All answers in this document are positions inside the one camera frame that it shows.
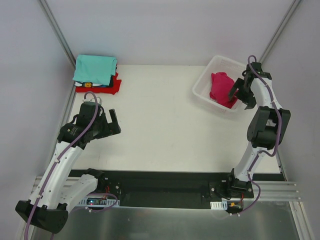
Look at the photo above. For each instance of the crimson pink t shirt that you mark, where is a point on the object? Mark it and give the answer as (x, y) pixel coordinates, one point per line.
(221, 84)

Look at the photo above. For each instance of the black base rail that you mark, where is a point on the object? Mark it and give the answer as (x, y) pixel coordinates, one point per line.
(171, 190)

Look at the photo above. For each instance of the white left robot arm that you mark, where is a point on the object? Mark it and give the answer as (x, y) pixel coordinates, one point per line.
(48, 207)

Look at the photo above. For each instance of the folded teal t shirt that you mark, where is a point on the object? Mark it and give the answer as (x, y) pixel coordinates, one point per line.
(95, 69)

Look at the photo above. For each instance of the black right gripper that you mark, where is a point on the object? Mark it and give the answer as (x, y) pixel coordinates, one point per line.
(244, 95)

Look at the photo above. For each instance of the folded dark printed t shirt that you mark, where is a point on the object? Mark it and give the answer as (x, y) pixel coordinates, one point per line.
(90, 85)

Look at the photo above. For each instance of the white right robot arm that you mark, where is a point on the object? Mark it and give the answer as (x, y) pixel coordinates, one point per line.
(265, 131)

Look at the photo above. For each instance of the white plastic basket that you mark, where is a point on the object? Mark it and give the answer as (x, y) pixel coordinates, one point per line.
(202, 87)

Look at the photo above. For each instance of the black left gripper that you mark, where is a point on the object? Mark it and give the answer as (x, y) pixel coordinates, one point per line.
(106, 127)

